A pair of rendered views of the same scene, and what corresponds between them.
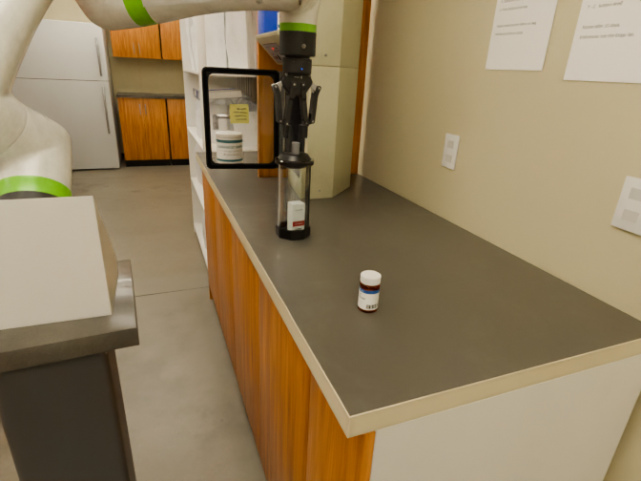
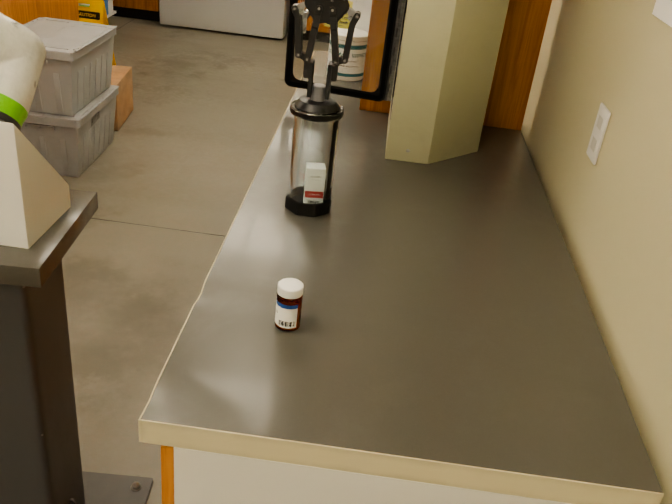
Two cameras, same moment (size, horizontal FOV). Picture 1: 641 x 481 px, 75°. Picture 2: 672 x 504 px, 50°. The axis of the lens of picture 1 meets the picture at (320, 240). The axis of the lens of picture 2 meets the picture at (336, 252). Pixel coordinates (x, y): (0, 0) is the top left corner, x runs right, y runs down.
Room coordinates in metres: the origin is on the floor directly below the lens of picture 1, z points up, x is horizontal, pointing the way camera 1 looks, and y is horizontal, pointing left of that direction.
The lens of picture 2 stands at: (-0.10, -0.56, 1.63)
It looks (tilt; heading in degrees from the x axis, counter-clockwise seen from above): 29 degrees down; 24
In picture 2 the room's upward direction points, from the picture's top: 7 degrees clockwise
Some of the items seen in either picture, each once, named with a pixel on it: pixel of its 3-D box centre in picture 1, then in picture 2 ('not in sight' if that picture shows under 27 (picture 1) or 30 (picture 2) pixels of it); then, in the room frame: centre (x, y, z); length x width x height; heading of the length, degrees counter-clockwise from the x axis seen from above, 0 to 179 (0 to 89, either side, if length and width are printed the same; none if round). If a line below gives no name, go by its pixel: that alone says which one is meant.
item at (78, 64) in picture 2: not in sight; (59, 65); (2.58, 2.30, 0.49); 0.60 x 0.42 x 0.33; 22
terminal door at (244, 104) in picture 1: (242, 120); (341, 24); (1.78, 0.35, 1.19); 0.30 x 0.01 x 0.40; 105
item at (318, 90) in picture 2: (294, 154); (317, 101); (1.17, 0.08, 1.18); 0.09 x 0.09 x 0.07
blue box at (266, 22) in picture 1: (274, 22); not in sight; (1.75, 0.21, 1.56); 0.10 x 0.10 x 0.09; 22
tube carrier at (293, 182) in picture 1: (293, 196); (312, 155); (1.17, 0.08, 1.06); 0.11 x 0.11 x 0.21
